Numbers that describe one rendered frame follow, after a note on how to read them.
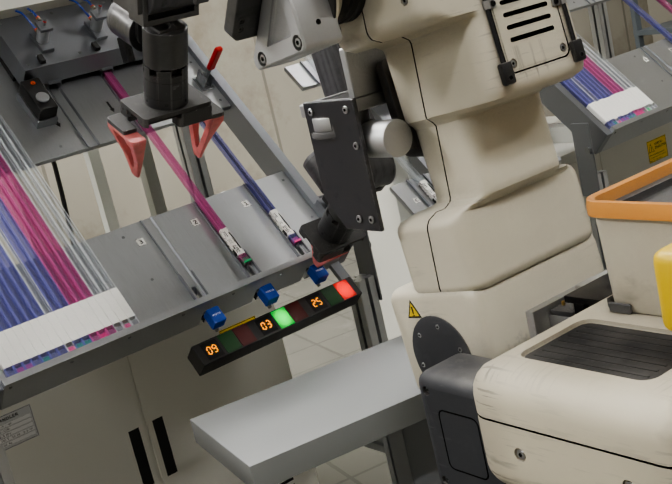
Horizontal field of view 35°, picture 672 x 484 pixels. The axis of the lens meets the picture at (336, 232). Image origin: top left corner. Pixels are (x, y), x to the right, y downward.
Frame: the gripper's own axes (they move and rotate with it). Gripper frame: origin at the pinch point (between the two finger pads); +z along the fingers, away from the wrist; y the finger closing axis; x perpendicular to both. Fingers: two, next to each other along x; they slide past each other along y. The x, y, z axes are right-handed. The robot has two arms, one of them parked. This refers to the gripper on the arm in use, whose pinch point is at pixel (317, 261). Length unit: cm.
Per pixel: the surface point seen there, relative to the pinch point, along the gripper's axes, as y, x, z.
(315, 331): -100, -50, 165
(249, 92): -195, -207, 230
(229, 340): 21.4, 5.5, 3.2
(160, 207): -7, -49, 47
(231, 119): -8.1, -38.1, 5.7
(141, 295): 30.6, -7.8, 2.6
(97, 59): 13, -55, -1
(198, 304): 24.1, -1.3, 0.2
